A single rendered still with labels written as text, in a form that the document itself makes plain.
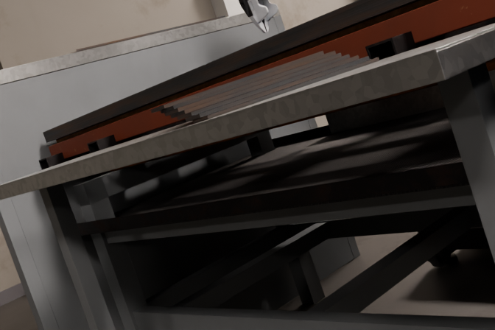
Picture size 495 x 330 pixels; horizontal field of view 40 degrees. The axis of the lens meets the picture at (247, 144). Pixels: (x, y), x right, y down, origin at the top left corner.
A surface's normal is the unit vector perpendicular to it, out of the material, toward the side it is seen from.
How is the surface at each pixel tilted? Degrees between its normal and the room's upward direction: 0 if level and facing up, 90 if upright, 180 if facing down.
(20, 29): 90
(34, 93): 90
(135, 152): 90
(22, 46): 90
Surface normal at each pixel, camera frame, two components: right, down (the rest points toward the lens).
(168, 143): -0.70, 0.29
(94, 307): 0.64, -0.16
